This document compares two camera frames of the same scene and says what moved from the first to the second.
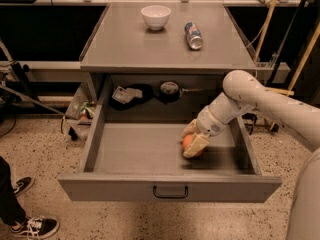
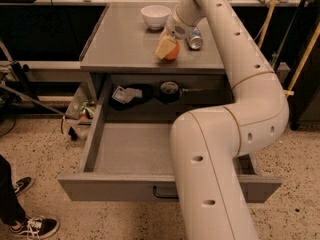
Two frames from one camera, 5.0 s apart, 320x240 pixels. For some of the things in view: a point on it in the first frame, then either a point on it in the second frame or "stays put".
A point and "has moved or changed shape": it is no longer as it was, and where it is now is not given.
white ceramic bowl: x=156 y=16 stays put
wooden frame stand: x=256 y=56 stays put
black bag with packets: x=126 y=95 stays put
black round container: x=171 y=90 stays put
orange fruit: x=187 y=141 has moved or changed shape
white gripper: x=209 y=123 → x=174 y=27
